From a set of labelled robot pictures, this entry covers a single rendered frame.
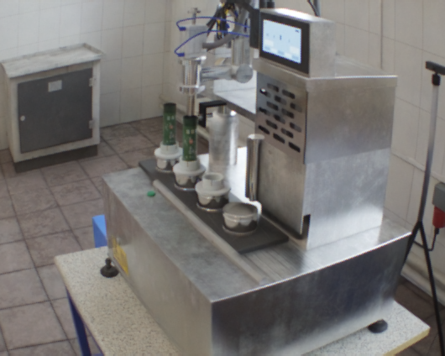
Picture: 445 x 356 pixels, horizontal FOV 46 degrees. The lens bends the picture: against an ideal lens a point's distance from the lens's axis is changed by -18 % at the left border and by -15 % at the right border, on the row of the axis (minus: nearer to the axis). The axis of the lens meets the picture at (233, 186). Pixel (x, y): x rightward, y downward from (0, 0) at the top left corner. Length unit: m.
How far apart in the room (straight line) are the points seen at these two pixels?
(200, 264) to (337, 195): 0.28
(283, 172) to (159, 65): 4.05
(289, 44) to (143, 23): 3.98
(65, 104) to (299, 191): 3.22
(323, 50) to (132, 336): 0.76
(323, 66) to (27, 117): 3.29
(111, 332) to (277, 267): 0.46
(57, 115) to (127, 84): 1.07
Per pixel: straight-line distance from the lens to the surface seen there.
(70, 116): 4.21
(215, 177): 1.26
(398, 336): 1.37
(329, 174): 1.09
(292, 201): 1.11
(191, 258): 1.10
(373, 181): 1.19
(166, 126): 1.40
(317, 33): 0.99
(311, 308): 1.14
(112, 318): 1.39
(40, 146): 4.21
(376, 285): 1.25
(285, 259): 1.11
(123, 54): 4.96
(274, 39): 1.07
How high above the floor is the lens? 1.59
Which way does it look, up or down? 24 degrees down
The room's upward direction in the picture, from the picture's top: 2 degrees clockwise
